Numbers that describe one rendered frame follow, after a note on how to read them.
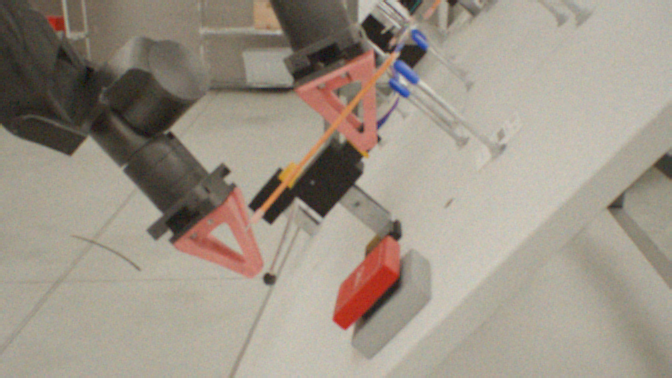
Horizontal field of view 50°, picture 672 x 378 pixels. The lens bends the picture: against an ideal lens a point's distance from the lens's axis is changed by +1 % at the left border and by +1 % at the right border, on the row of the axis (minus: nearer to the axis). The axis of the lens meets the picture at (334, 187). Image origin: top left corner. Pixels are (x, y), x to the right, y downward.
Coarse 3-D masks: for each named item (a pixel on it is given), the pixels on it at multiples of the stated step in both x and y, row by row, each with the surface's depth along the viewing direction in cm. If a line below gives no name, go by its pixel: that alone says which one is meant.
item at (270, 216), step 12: (276, 180) 98; (264, 192) 99; (288, 192) 98; (252, 204) 99; (276, 204) 99; (288, 204) 99; (264, 216) 100; (276, 216) 99; (288, 216) 101; (300, 216) 100; (312, 216) 102; (312, 228) 101
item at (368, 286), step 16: (384, 240) 45; (368, 256) 46; (384, 256) 43; (352, 272) 47; (368, 272) 43; (384, 272) 41; (352, 288) 44; (368, 288) 42; (384, 288) 42; (336, 304) 44; (352, 304) 42; (368, 304) 42; (336, 320) 43; (352, 320) 42
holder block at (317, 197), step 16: (336, 144) 64; (320, 160) 62; (336, 160) 62; (304, 176) 63; (320, 176) 63; (336, 176) 62; (352, 176) 62; (304, 192) 63; (320, 192) 63; (336, 192) 63; (320, 208) 63
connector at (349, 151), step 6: (360, 126) 64; (360, 132) 62; (378, 138) 62; (342, 144) 64; (348, 144) 62; (342, 150) 63; (348, 150) 63; (354, 150) 63; (366, 150) 63; (348, 156) 63; (354, 156) 63; (360, 156) 63; (354, 162) 63
